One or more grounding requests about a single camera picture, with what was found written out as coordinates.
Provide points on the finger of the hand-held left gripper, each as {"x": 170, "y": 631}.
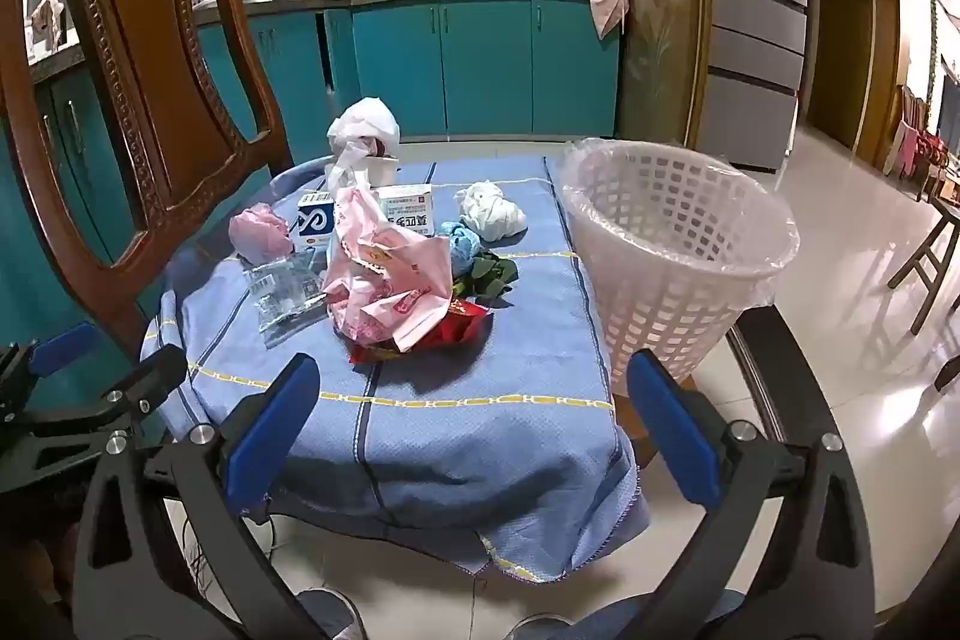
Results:
{"x": 150, "y": 377}
{"x": 64, "y": 344}

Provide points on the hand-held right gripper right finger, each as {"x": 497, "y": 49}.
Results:
{"x": 675, "y": 437}

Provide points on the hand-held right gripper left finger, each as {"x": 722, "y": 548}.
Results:
{"x": 274, "y": 430}

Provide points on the clear plastic packet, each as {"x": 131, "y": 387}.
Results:
{"x": 289, "y": 299}

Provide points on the white plastic basket with liner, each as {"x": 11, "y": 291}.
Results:
{"x": 660, "y": 280}

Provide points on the pink plastic bag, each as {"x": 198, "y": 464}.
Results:
{"x": 382, "y": 280}

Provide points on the red snack wrapper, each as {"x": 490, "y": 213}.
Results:
{"x": 457, "y": 325}

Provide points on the dark green wrapper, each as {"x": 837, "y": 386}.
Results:
{"x": 491, "y": 272}

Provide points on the white plastic bag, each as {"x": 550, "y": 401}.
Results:
{"x": 367, "y": 123}

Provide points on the blue striped tablecloth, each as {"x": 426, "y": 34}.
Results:
{"x": 450, "y": 430}

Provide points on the crumpled pink tissue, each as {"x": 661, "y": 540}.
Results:
{"x": 259, "y": 231}

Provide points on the person's grey shoe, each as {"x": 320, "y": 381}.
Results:
{"x": 540, "y": 629}
{"x": 330, "y": 617}

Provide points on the blue and white medicine box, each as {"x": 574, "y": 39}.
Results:
{"x": 315, "y": 220}

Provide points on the knotted light blue cloth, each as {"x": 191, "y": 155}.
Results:
{"x": 461, "y": 242}

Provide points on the white paper cup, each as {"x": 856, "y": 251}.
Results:
{"x": 381, "y": 168}

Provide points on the crumpled white cloth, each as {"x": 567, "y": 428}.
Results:
{"x": 491, "y": 209}

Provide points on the carved wooden chair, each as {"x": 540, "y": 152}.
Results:
{"x": 142, "y": 48}

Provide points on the dark wooden stool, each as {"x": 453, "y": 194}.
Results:
{"x": 930, "y": 257}

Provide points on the pink covered chair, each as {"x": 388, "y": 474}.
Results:
{"x": 911, "y": 141}

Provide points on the teal lower kitchen cabinets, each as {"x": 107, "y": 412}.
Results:
{"x": 487, "y": 63}

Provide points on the silver refrigerator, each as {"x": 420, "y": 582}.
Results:
{"x": 757, "y": 10}

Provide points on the glass door with wooden frame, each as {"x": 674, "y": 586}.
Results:
{"x": 652, "y": 10}

